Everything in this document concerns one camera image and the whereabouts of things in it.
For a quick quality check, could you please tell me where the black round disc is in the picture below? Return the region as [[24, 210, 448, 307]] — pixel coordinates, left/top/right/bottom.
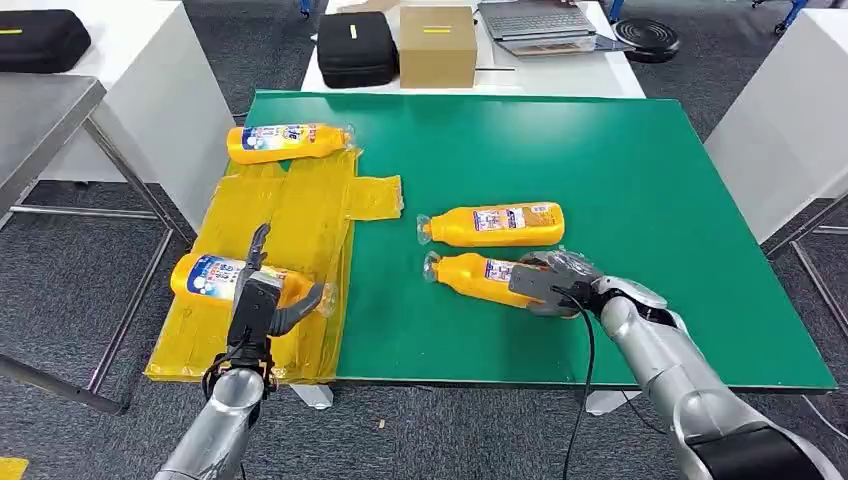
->
[[612, 17, 682, 64]]

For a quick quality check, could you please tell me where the yellow plastic sheet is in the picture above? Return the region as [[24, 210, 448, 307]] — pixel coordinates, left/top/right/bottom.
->
[[144, 148, 405, 386]]

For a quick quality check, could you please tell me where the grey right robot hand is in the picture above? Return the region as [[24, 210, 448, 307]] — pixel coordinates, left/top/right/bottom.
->
[[508, 249, 606, 319]]

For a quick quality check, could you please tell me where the blue chair base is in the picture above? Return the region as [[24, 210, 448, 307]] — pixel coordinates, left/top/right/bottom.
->
[[773, 0, 811, 36]]

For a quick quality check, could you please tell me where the black floor cable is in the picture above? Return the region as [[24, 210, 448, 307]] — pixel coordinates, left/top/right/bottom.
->
[[619, 390, 670, 439]]

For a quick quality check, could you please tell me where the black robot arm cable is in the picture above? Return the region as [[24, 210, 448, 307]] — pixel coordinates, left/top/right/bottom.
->
[[559, 288, 598, 480]]

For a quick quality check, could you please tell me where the bare white table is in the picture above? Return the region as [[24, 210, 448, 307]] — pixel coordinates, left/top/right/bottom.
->
[[703, 7, 848, 333]]

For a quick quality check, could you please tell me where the black zip case, upright tag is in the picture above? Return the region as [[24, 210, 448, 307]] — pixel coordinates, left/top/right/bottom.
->
[[316, 11, 401, 90]]

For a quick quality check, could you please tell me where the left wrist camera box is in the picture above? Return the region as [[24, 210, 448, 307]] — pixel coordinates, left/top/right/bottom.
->
[[226, 270, 285, 372]]

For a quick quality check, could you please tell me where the steel frame table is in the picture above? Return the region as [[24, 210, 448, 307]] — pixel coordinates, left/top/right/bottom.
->
[[0, 74, 197, 415]]

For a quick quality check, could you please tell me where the brown cardboard box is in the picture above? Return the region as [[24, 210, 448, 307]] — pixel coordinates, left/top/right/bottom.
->
[[398, 5, 478, 89]]

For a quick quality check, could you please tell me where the white table foot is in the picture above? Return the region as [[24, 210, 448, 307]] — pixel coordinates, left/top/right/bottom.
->
[[290, 384, 336, 411]]

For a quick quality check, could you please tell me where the orange drink bottle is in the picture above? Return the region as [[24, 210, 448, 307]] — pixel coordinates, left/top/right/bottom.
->
[[422, 250, 558, 311], [226, 123, 356, 166], [169, 253, 338, 318], [415, 201, 566, 249]]

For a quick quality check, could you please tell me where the black zip case, flat tag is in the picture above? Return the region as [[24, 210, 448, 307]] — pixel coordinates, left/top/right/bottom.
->
[[0, 9, 93, 75]]

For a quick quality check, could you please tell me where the white table with boxes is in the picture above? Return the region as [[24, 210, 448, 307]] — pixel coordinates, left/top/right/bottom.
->
[[301, 0, 647, 100]]

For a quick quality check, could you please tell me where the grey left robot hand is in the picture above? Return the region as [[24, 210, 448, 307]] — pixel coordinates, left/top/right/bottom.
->
[[243, 223, 327, 337]]

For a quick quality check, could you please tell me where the green table mat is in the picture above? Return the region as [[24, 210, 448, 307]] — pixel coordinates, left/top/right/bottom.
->
[[241, 90, 839, 393]]

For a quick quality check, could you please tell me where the grey laptop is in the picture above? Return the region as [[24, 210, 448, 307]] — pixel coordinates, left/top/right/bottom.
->
[[476, 0, 632, 58]]

